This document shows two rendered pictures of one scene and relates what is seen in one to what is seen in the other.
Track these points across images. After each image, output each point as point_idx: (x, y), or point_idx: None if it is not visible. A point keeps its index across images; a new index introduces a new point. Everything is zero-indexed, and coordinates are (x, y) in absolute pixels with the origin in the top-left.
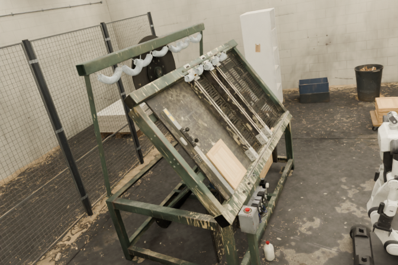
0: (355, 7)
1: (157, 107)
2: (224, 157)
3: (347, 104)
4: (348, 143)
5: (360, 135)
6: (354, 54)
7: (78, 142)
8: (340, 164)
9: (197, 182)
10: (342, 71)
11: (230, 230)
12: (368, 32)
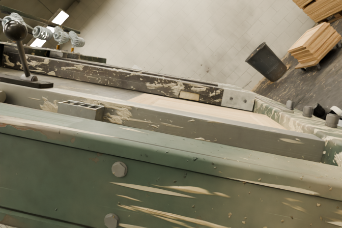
0: (202, 31)
1: None
2: (184, 107)
3: (270, 89)
4: (316, 91)
5: (314, 81)
6: (234, 61)
7: None
8: (340, 101)
9: (105, 134)
10: (238, 81)
11: None
12: (228, 39)
